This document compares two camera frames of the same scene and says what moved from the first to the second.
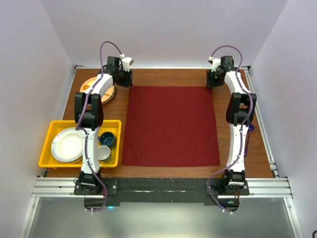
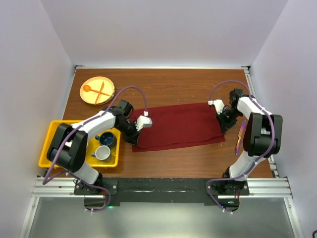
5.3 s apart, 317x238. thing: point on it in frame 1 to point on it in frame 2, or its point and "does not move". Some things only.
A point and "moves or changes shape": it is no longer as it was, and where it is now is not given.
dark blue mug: x=107 y=139 does not move
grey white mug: x=103 y=152 does not move
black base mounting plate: x=160 y=190 does not move
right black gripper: x=210 y=83 to x=224 y=126
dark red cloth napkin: x=170 y=126 moves or changes shape
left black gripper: x=128 y=82 to x=132 y=138
